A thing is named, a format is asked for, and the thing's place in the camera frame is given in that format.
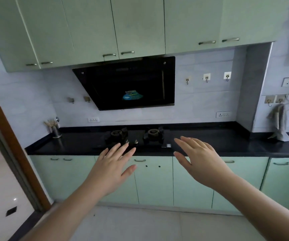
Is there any grey hanging cloth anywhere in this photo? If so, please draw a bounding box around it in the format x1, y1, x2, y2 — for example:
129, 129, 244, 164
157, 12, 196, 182
267, 103, 289, 142

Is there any black glass range hood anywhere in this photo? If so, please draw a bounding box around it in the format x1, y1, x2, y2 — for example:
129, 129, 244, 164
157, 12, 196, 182
72, 56, 176, 111

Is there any steel utensil holder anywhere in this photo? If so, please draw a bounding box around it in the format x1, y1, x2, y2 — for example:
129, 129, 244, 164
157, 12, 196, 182
52, 125, 62, 139

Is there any person's left hand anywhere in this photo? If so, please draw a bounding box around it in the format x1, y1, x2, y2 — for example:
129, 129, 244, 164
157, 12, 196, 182
84, 143, 137, 197

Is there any black glass gas hob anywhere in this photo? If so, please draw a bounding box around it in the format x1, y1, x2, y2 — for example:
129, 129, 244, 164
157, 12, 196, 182
94, 127, 173, 150

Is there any person's left forearm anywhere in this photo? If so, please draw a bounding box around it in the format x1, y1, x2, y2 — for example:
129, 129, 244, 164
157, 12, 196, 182
21, 179, 110, 241

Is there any row of pale green base cabinets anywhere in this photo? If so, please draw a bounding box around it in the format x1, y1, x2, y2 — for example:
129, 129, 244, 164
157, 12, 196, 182
30, 155, 289, 220

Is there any brown wooden door frame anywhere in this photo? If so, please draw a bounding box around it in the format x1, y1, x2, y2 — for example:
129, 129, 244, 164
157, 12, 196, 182
0, 76, 52, 212

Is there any person's right forearm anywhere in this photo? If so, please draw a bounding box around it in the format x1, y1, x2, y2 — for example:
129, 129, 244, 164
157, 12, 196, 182
211, 173, 289, 241

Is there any person's right hand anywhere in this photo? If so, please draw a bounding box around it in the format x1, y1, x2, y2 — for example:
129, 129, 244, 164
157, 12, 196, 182
173, 136, 236, 190

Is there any blue sticker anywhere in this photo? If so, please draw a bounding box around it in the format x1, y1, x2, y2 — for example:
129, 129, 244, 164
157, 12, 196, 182
122, 89, 144, 101

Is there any row of pale green wall cabinets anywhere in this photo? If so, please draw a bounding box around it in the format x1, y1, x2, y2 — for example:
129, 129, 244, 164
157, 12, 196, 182
0, 0, 289, 73

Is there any black round gas burner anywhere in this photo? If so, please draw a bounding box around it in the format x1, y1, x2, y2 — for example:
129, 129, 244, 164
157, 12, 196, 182
105, 128, 129, 146
143, 126, 164, 146

